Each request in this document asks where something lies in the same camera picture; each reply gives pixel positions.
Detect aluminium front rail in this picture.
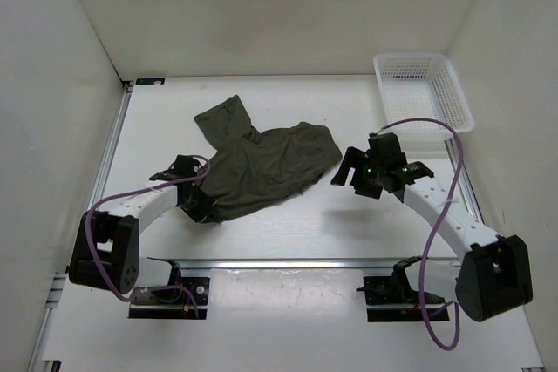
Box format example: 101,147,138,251
143,258,463,271

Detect blue corner label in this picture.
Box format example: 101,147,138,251
135,78,166,85

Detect aluminium left rail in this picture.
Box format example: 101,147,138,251
47,82,134,303

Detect white plastic basket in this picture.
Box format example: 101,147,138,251
373,52,474,143

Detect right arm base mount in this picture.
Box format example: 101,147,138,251
356,256,423,323

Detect aluminium right rail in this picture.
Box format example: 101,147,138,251
445,139,484,222

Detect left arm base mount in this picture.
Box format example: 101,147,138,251
128,259,211,321

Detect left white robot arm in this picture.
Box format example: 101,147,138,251
68,155,216,302

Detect olive green shorts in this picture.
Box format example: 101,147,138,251
194,95,343,223

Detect aluminium rail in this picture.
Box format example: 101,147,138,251
143,258,463,271
47,82,134,303
445,139,484,222

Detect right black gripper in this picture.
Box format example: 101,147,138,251
331,146,385,199

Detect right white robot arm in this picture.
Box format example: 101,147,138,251
331,132,533,322

